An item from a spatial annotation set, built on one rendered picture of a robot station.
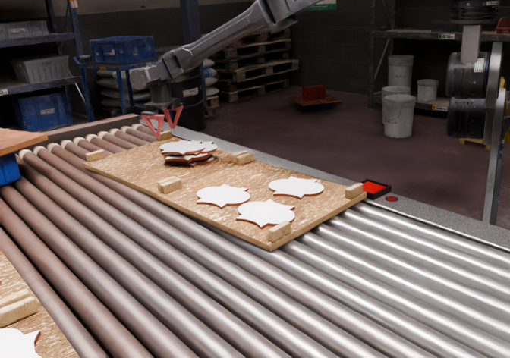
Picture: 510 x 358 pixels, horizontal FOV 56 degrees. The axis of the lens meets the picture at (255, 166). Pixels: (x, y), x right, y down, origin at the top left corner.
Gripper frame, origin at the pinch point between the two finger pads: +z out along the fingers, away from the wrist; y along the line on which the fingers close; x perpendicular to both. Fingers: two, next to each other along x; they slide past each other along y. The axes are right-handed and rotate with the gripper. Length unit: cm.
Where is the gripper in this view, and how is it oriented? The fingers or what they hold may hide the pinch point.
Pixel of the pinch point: (165, 130)
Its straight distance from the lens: 150.2
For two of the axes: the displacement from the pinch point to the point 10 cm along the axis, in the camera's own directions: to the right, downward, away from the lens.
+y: -3.3, 3.4, -8.8
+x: 9.4, 0.8, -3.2
